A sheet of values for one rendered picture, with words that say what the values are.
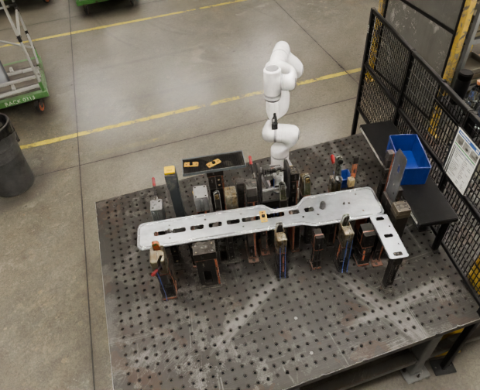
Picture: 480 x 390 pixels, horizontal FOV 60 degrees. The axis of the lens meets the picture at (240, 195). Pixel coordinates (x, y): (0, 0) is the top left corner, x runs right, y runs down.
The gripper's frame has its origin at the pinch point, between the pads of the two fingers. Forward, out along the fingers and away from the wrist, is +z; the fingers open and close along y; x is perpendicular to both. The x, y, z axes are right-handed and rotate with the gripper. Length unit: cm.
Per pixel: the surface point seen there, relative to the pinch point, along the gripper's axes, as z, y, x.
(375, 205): 45, 30, 52
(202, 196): 34, 13, -43
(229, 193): 36.7, 11.0, -27.8
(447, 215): 42, 47, 85
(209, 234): 45, 32, -42
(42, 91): 117, -279, -216
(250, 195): 42.2, 9.4, -15.7
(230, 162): 28.7, -6.8, -24.2
